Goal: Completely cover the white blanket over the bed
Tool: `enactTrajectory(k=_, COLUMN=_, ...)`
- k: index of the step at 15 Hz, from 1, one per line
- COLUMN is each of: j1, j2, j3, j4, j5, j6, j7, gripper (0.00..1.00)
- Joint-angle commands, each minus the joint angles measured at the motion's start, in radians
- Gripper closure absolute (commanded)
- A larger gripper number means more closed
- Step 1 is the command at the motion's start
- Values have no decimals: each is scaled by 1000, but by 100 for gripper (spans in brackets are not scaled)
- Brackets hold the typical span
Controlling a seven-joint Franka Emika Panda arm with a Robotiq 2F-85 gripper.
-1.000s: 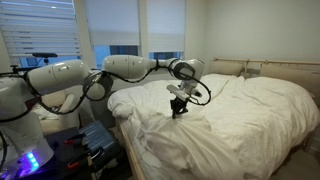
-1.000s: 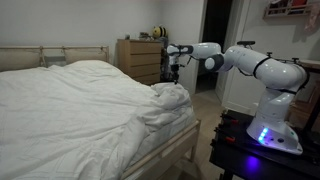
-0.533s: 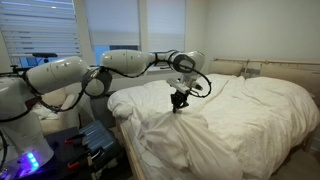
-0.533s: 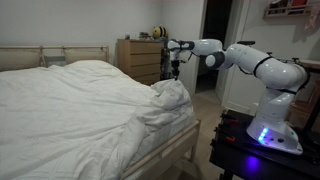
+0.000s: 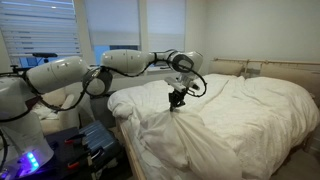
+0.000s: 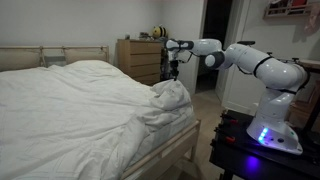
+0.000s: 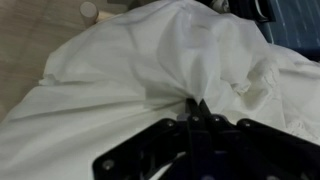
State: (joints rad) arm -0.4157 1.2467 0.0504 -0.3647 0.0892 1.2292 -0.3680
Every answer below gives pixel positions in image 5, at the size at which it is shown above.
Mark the blue ribbed suitcase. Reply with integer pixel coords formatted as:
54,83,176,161
79,121,122,170

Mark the white roller shade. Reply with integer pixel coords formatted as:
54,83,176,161
85,0,140,45
147,0,186,51

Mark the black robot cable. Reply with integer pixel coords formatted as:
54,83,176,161
99,49,208,98

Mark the light wooden bed frame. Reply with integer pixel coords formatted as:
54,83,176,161
116,119,147,180

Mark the wooden slatted headboard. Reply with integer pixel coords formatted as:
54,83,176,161
214,58,320,77

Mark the white blanket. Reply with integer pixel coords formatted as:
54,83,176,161
108,74,319,180

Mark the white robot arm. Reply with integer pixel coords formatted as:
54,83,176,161
0,50,203,178

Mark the white slatted window blind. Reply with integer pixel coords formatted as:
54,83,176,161
0,0,81,62

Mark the beige pillow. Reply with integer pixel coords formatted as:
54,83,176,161
260,64,320,103
208,61,243,76

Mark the white roller shade left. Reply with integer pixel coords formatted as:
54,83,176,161
85,0,140,45

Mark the beige armchair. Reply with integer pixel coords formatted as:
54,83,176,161
32,82,94,135

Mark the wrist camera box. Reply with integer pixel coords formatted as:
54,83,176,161
165,77,199,92

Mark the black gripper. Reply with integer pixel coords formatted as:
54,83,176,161
169,90,186,112

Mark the white roller shade right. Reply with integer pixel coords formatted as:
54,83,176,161
147,0,186,51

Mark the white fitted mattress sheet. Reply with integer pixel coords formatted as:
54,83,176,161
119,116,188,180

